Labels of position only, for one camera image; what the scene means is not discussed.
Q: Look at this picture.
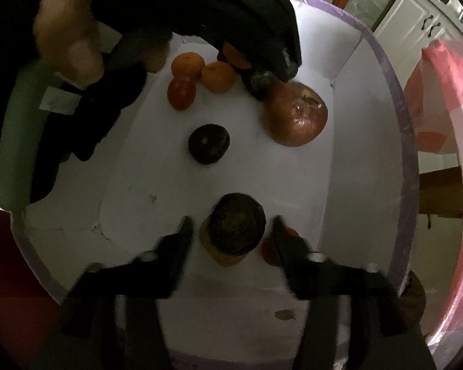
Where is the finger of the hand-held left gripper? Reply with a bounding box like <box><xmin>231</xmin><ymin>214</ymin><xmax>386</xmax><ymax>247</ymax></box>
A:
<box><xmin>185</xmin><ymin>0</ymin><xmax>302</xmax><ymax>81</ymax></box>

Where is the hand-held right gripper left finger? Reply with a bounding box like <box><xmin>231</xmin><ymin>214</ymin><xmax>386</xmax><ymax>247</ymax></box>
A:
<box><xmin>31</xmin><ymin>216</ymin><xmax>194</xmax><ymax>370</ymax></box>

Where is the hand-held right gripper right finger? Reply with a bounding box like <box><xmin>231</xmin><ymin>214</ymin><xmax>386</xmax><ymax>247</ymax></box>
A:
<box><xmin>272</xmin><ymin>215</ymin><xmax>437</xmax><ymax>370</ymax></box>

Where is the orange tangerine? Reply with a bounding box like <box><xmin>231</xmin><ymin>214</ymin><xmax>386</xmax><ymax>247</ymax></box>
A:
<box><xmin>221</xmin><ymin>42</ymin><xmax>252</xmax><ymax>70</ymax></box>
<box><xmin>171</xmin><ymin>51</ymin><xmax>206</xmax><ymax>80</ymax></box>
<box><xmin>200</xmin><ymin>60</ymin><xmax>237</xmax><ymax>94</ymax></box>

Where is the yellow passion fruit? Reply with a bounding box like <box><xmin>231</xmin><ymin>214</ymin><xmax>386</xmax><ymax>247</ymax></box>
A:
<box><xmin>198</xmin><ymin>216</ymin><xmax>256</xmax><ymax>267</ymax></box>

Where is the dark purple mangosteen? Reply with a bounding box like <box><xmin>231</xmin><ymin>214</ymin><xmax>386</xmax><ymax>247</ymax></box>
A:
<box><xmin>208</xmin><ymin>192</ymin><xmax>267</xmax><ymax>257</ymax></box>
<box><xmin>188</xmin><ymin>123</ymin><xmax>231</xmax><ymax>165</ymax></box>

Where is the white box with purple rim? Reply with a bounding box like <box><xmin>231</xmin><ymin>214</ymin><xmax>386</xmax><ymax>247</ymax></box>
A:
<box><xmin>10</xmin><ymin>0</ymin><xmax>421</xmax><ymax>370</ymax></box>

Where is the large red tomato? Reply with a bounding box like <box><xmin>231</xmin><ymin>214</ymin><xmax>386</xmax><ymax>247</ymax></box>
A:
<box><xmin>167</xmin><ymin>76</ymin><xmax>197</xmax><ymax>112</ymax></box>

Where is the red-brown pomegranate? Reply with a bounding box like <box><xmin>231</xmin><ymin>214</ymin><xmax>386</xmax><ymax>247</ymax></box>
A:
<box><xmin>264</xmin><ymin>81</ymin><xmax>329</xmax><ymax>148</ymax></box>

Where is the person's left hand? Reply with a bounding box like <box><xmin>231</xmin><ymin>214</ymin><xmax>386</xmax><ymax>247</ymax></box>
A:
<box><xmin>33</xmin><ymin>0</ymin><xmax>106</xmax><ymax>86</ymax></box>

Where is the dark brown stool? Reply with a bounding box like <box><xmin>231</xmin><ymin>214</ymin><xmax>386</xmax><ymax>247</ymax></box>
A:
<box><xmin>400</xmin><ymin>270</ymin><xmax>427</xmax><ymax>329</ymax></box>

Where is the white cabinet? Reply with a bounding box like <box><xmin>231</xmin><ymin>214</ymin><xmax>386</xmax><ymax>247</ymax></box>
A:
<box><xmin>351</xmin><ymin>0</ymin><xmax>463</xmax><ymax>82</ymax></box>

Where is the person's red clothing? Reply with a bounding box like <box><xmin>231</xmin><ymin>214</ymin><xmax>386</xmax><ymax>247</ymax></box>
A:
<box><xmin>0</xmin><ymin>208</ymin><xmax>68</xmax><ymax>370</ymax></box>

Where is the wooden table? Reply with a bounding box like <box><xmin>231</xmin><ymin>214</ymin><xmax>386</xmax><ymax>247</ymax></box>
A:
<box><xmin>418</xmin><ymin>166</ymin><xmax>463</xmax><ymax>219</ymax></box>

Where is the red white checked tablecloth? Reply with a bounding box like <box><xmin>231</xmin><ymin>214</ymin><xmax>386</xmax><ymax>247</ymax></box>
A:
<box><xmin>403</xmin><ymin>39</ymin><xmax>463</xmax><ymax>357</ymax></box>

